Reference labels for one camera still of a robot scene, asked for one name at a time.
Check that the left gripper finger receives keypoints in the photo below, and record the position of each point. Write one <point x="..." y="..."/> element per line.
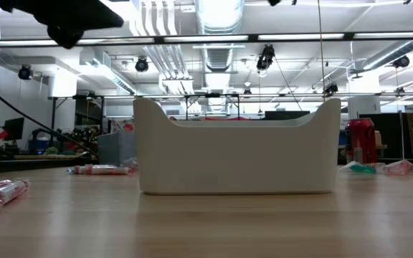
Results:
<point x="104" y="19"/>

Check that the clear pink candy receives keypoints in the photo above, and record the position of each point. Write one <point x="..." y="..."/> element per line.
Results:
<point x="400" y="167"/>

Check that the black ceiling spotlight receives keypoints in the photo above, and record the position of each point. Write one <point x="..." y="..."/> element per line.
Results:
<point x="331" y="89"/>
<point x="141" y="65"/>
<point x="401" y="61"/>
<point x="24" y="72"/>
<point x="265" y="59"/>

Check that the black metal rack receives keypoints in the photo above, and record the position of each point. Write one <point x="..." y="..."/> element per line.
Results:
<point x="53" y="111"/>

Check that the white red bag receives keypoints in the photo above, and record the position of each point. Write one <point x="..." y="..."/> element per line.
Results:
<point x="122" y="126"/>

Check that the blue box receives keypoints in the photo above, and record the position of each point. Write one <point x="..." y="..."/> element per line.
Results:
<point x="38" y="144"/>

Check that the clear grey plastic bin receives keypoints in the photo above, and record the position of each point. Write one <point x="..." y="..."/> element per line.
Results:
<point x="117" y="150"/>

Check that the black beam with light strips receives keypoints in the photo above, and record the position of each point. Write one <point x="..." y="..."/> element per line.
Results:
<point x="253" y="37"/>

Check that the white plastic bin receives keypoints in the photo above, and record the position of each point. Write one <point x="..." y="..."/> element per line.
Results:
<point x="235" y="161"/>

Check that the black wide monitor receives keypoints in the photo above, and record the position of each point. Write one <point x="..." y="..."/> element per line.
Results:
<point x="287" y="115"/>

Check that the white pillar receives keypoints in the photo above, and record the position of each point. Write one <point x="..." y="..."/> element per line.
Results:
<point x="364" y="107"/>

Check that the red soda can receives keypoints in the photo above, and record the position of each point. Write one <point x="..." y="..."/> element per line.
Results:
<point x="362" y="139"/>

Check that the black partition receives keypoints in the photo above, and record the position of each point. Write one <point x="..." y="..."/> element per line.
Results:
<point x="389" y="136"/>

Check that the silver ventilation duct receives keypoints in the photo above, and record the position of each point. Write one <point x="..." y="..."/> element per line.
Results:
<point x="219" y="18"/>

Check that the black aluminium table frame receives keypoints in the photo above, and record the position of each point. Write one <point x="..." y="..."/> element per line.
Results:
<point x="31" y="165"/>

